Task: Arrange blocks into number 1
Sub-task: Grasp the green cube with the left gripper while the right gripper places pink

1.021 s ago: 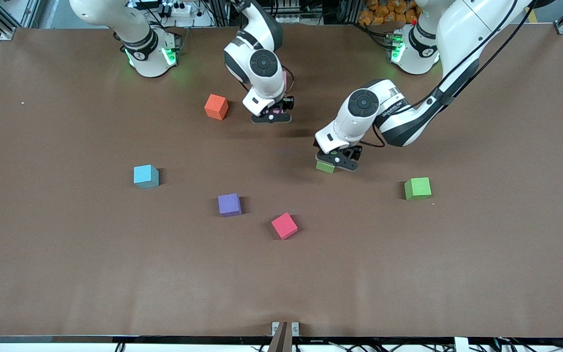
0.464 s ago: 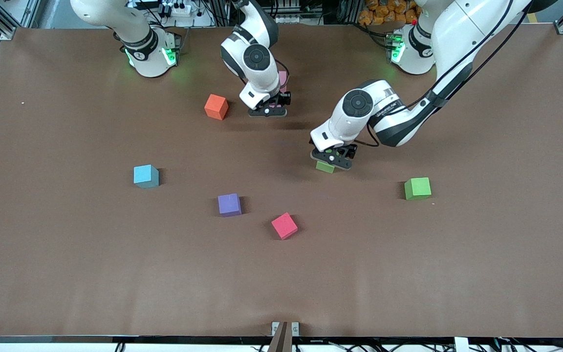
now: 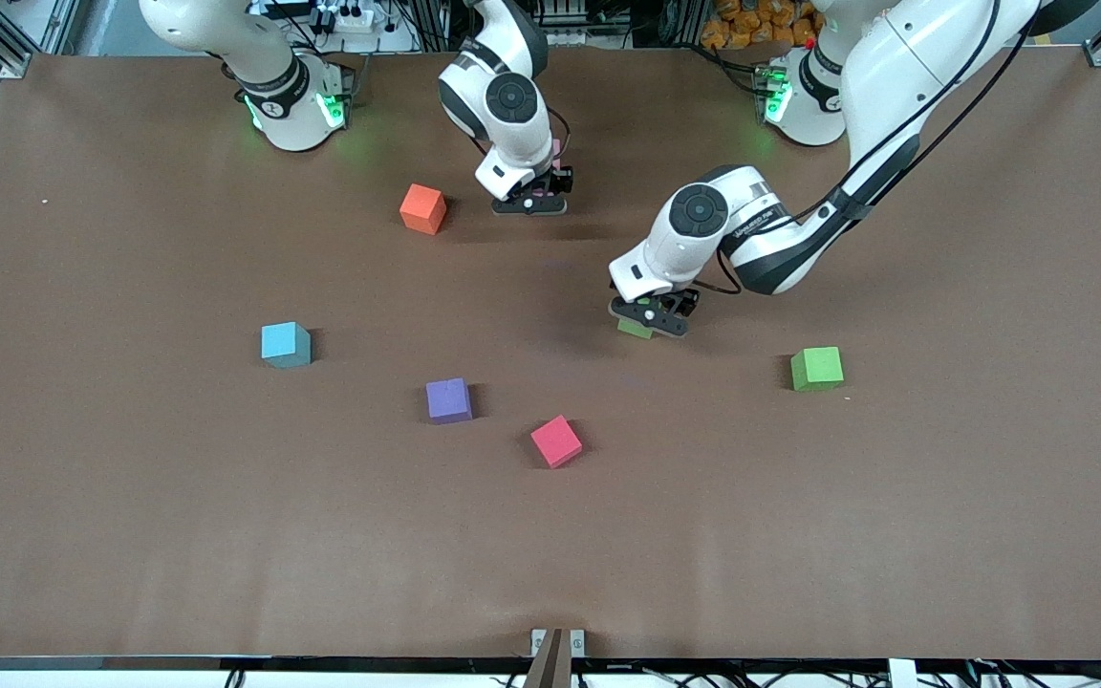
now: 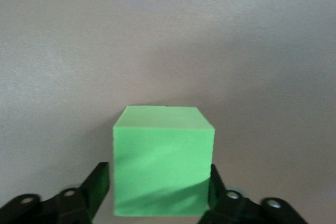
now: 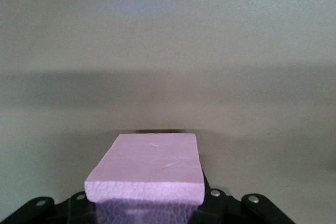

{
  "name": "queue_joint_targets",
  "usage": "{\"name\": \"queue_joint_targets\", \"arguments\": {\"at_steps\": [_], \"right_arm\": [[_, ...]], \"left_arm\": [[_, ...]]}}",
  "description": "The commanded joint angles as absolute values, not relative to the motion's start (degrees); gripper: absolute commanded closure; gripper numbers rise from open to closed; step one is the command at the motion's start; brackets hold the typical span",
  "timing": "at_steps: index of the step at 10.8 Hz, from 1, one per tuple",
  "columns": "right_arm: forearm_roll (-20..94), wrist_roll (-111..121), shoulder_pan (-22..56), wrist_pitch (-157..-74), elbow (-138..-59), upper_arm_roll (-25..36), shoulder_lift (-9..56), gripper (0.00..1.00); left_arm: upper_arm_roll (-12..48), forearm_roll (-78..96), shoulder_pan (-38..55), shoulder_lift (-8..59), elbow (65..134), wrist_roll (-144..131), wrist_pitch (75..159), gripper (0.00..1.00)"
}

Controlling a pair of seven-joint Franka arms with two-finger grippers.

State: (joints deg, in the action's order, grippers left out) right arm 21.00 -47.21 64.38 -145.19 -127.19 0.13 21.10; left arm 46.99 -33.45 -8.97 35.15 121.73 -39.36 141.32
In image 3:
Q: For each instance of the green foam cube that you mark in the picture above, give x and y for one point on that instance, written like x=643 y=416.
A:
x=816 y=368
x=635 y=330

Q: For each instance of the light blue foam cube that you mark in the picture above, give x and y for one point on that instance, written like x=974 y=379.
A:
x=285 y=345

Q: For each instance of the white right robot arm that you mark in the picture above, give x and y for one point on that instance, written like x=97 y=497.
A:
x=522 y=143

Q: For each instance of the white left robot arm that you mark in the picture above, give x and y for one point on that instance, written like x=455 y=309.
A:
x=895 y=76

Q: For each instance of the orange foam cube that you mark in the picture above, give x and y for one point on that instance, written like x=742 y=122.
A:
x=422 y=208

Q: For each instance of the silver equipment rack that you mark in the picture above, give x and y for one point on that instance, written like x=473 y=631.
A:
x=593 y=19

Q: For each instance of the red foam cube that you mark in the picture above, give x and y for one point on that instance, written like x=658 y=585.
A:
x=556 y=441

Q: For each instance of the purple foam cube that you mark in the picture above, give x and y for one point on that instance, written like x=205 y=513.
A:
x=449 y=399

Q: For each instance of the orange snack bag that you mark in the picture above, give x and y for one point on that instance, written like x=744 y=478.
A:
x=751 y=24

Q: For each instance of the paper table cover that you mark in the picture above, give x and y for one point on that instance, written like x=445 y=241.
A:
x=799 y=526

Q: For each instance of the white power strip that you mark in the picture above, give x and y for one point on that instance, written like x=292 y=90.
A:
x=345 y=17

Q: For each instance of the small white box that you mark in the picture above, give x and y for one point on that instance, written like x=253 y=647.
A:
x=902 y=674

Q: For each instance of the silver camera mount bracket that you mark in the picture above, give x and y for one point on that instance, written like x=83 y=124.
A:
x=538 y=642

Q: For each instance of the brown camera mount post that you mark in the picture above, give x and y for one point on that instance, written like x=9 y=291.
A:
x=550 y=669

